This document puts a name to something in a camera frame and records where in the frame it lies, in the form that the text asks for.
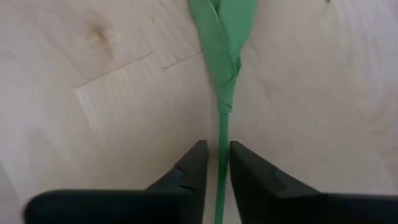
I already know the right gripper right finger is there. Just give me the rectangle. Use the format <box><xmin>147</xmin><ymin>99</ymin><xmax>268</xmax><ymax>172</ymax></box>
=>
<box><xmin>229</xmin><ymin>140</ymin><xmax>398</xmax><ymax>224</ymax></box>

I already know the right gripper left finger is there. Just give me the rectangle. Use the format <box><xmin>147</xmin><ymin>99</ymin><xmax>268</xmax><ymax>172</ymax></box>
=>
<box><xmin>23</xmin><ymin>139</ymin><xmax>208</xmax><ymax>224</ymax></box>

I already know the red artificial tulip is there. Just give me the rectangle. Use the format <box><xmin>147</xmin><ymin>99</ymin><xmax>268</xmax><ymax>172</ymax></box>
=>
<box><xmin>186</xmin><ymin>0</ymin><xmax>259</xmax><ymax>224</ymax></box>

